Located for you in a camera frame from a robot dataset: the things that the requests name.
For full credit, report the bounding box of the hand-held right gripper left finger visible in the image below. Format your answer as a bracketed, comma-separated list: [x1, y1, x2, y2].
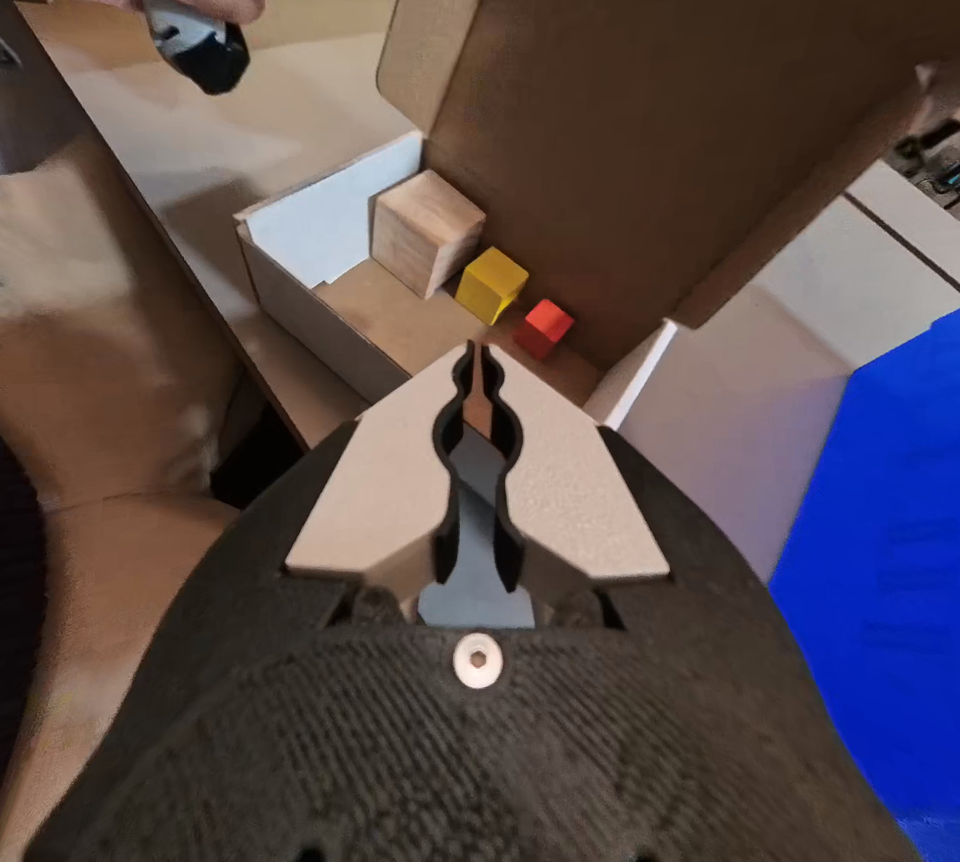
[283, 340, 477, 619]

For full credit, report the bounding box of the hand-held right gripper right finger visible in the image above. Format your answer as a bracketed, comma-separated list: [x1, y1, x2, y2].
[481, 343, 672, 610]

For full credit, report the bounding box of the red wooden cube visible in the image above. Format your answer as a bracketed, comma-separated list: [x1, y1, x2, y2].
[513, 298, 576, 362]

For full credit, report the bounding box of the yellow wooden cube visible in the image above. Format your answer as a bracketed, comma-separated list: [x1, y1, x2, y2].
[454, 245, 531, 328]

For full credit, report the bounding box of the natural wooden cube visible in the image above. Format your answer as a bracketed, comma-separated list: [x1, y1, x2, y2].
[371, 169, 489, 301]

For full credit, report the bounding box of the blue plastic bin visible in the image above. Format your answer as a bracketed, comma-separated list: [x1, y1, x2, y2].
[767, 310, 960, 862]

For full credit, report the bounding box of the white cardboard mailer box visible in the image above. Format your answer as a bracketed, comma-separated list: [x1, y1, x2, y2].
[232, 0, 948, 627]

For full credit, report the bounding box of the person's black sweater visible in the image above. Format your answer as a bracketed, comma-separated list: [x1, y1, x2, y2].
[0, 438, 48, 766]

